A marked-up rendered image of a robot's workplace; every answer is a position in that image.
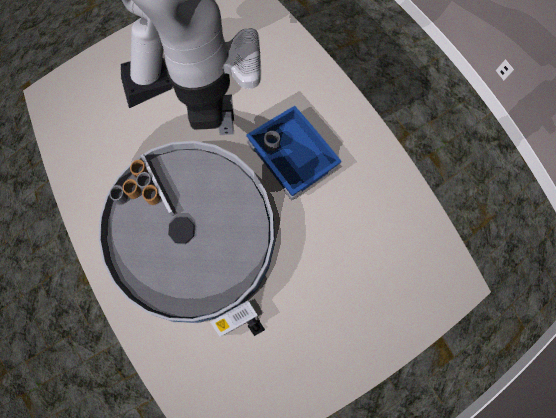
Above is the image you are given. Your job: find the blue square tray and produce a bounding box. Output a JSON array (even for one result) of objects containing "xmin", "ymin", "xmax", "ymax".
[{"xmin": 247, "ymin": 108, "xmax": 342, "ymax": 200}]

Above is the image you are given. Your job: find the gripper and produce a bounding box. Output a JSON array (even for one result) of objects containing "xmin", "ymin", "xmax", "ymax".
[{"xmin": 165, "ymin": 28, "xmax": 261, "ymax": 135}]

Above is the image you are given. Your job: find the bronze bushing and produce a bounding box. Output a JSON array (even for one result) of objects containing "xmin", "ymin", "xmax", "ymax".
[
  {"xmin": 123, "ymin": 179, "xmax": 141, "ymax": 199},
  {"xmin": 130, "ymin": 160, "xmax": 148, "ymax": 178},
  {"xmin": 142, "ymin": 185, "xmax": 161, "ymax": 205}
]

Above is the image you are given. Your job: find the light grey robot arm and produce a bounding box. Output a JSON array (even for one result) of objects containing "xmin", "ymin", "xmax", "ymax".
[{"xmin": 122, "ymin": 0, "xmax": 223, "ymax": 85}]

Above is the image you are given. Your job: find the grey metal bushing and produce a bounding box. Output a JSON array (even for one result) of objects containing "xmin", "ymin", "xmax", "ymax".
[
  {"xmin": 264, "ymin": 131, "xmax": 280, "ymax": 151},
  {"xmin": 109, "ymin": 185, "xmax": 128, "ymax": 205},
  {"xmin": 136, "ymin": 172, "xmax": 154, "ymax": 191}
]

